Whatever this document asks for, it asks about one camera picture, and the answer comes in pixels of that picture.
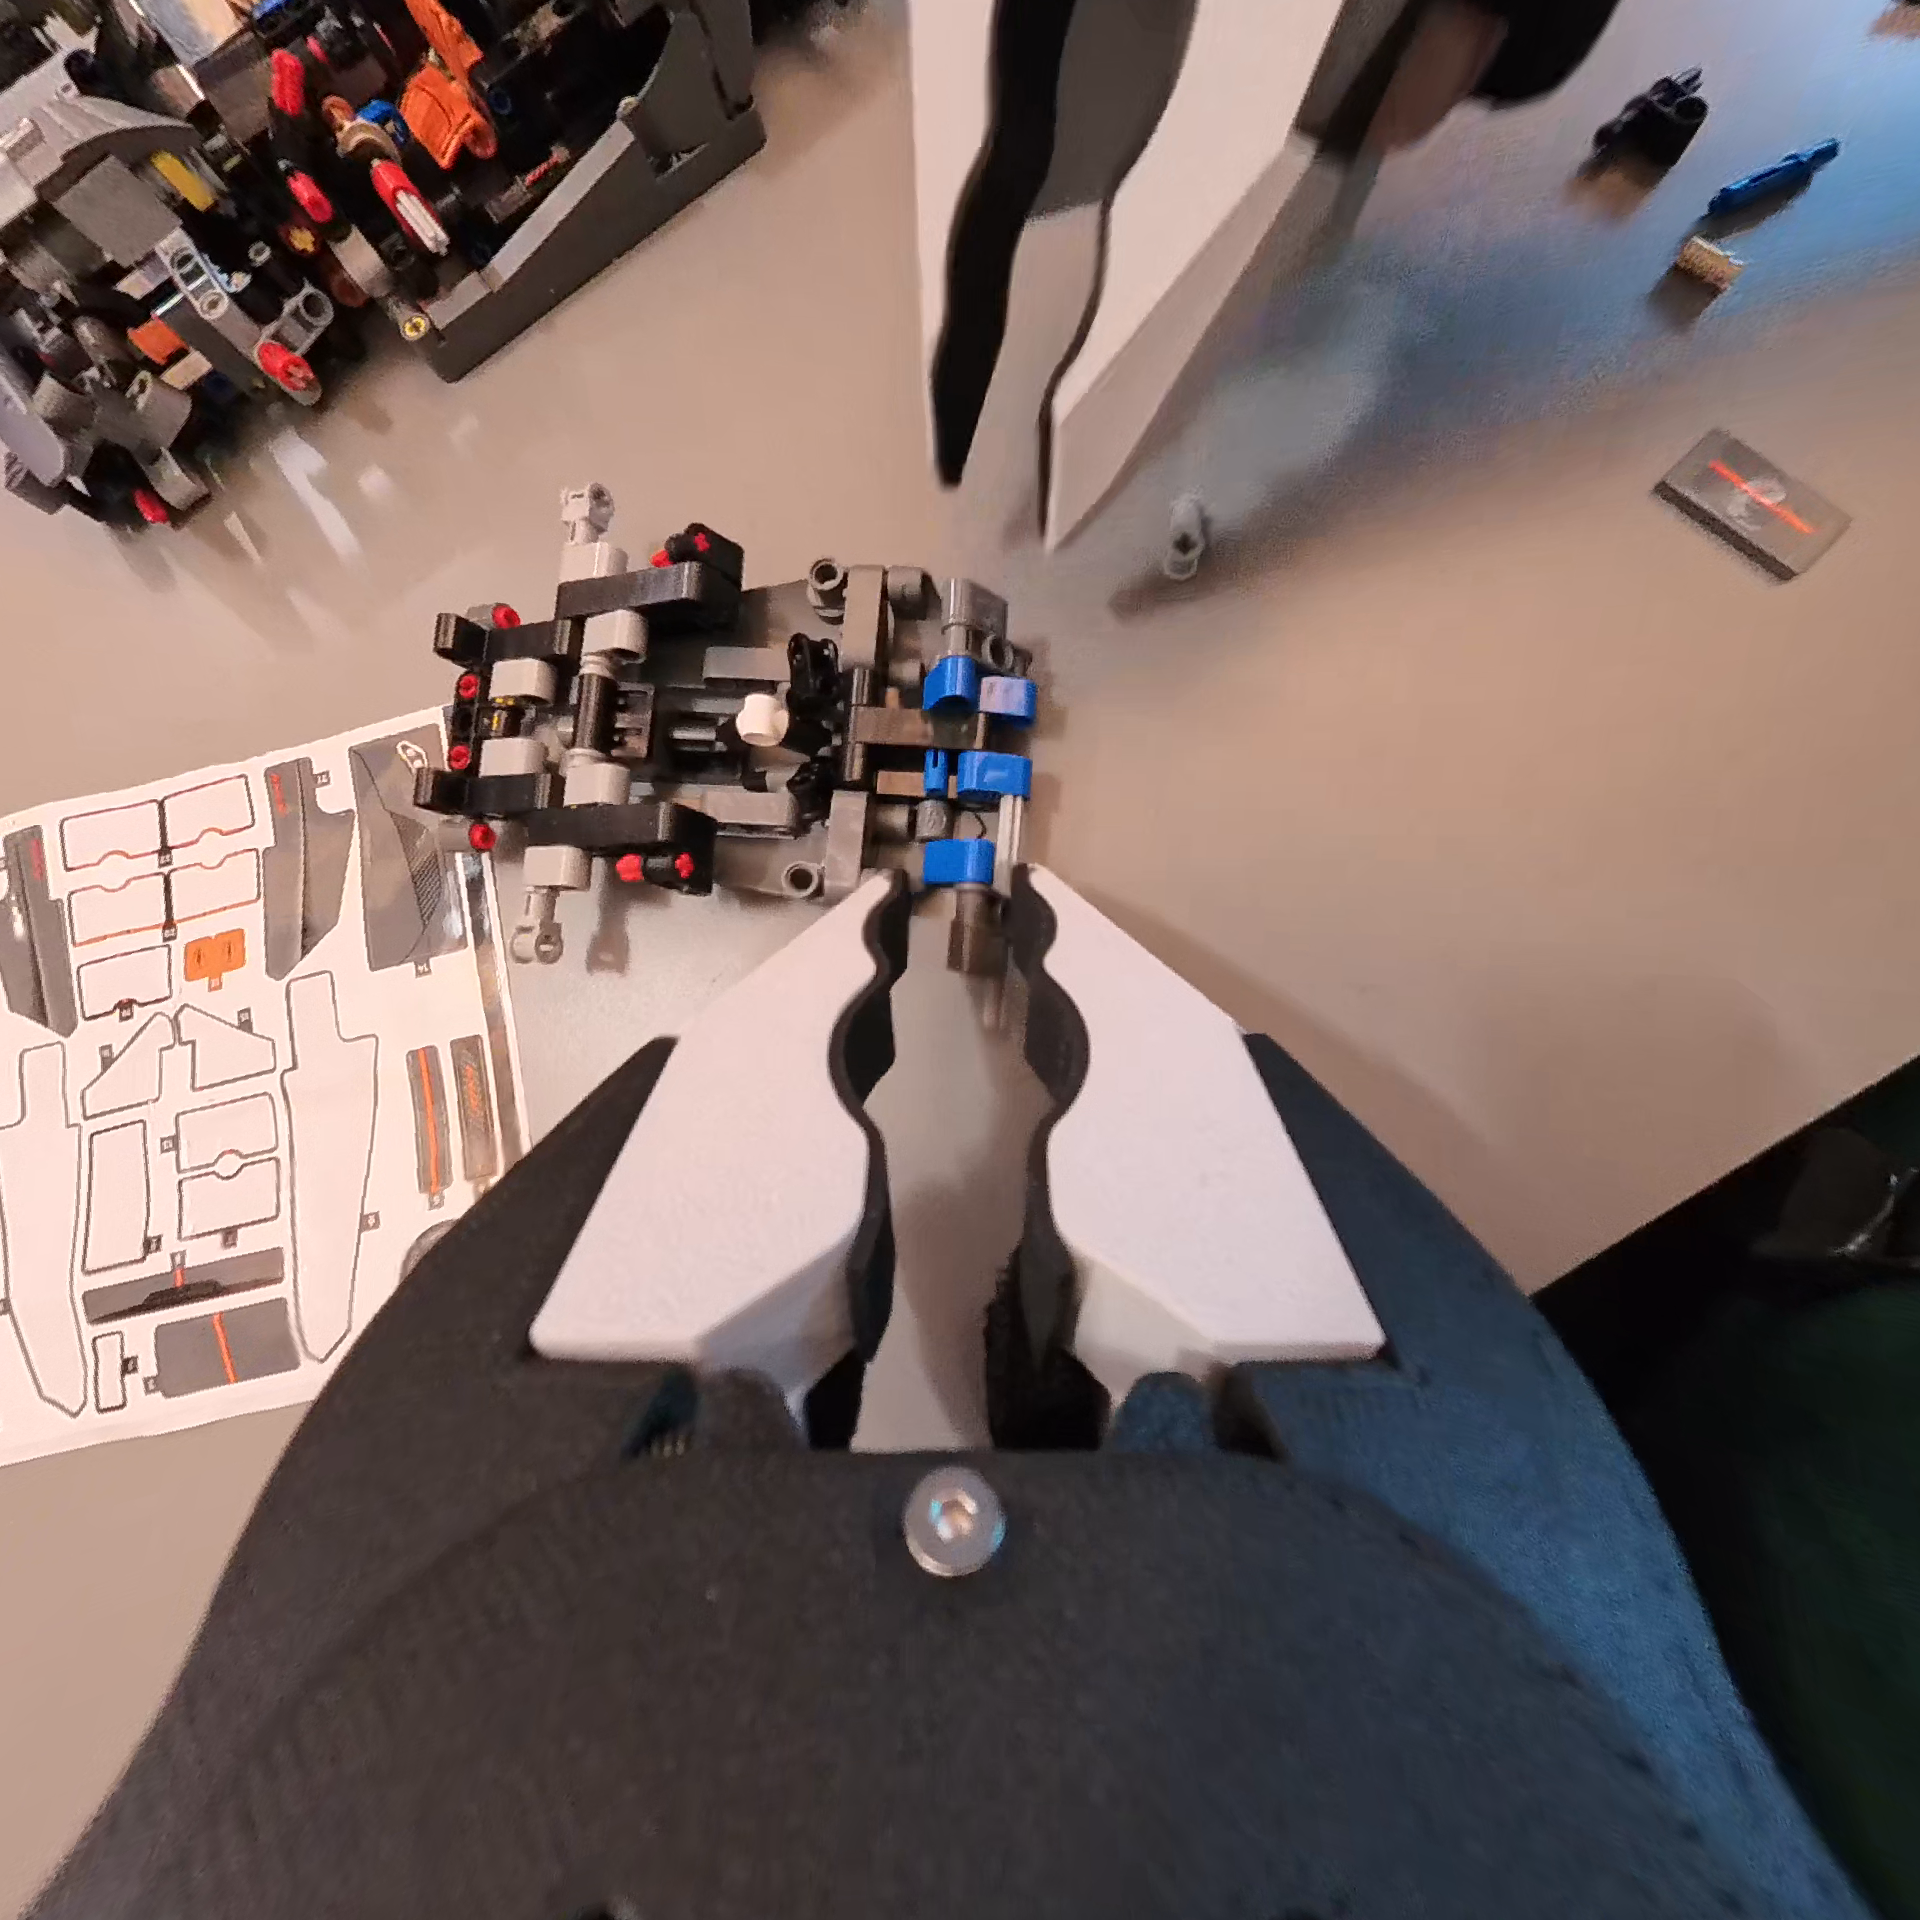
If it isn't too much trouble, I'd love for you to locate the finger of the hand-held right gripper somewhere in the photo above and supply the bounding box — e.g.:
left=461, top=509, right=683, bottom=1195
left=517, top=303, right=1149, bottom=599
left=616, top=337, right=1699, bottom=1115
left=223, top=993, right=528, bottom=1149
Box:
left=1038, top=0, right=1413, bottom=553
left=909, top=0, right=1077, bottom=489

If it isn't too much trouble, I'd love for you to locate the lego sticker sheet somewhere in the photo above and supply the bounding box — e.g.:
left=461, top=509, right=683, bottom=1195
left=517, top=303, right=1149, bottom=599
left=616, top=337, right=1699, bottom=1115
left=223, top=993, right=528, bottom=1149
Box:
left=0, top=717, right=529, bottom=1471

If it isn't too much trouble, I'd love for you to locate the person's green shirt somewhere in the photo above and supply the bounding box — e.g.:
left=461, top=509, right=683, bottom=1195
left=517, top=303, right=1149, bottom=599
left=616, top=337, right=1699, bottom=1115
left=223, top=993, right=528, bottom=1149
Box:
left=1528, top=1048, right=1920, bottom=1920

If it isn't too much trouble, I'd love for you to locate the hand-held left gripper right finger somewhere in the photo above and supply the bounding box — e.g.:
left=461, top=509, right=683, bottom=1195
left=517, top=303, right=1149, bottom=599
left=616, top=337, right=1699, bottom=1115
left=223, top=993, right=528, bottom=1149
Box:
left=1008, top=863, right=1387, bottom=1415

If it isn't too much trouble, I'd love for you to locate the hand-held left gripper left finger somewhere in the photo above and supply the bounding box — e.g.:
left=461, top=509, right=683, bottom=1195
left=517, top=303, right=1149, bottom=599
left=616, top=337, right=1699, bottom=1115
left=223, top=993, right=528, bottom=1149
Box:
left=528, top=872, right=909, bottom=1444

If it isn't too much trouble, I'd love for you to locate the large lego car chassis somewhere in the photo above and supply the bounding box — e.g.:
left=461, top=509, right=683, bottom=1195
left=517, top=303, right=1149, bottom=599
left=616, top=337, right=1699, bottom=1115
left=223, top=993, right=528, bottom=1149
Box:
left=0, top=0, right=771, bottom=529

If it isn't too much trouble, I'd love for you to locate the black lego pin connector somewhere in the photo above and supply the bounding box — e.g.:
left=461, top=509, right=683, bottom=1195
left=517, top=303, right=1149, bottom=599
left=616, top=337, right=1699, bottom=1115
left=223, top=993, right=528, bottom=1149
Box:
left=1587, top=67, right=1711, bottom=168

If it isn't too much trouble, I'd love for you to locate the dark grey orange-striped tile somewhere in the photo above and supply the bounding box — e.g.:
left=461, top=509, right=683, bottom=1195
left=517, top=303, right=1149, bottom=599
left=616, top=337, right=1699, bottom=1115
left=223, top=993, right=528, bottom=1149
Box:
left=1652, top=425, right=1856, bottom=584

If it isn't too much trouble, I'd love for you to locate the blue lego pin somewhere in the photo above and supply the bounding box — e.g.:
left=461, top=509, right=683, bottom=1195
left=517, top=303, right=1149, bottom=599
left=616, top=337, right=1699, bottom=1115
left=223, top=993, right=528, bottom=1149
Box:
left=1704, top=134, right=1844, bottom=216

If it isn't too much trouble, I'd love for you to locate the small lego gearbox assembly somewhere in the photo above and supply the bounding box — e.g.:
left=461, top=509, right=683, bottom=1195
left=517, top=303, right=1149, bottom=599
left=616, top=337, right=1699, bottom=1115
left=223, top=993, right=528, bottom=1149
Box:
left=411, top=480, right=1052, bottom=964

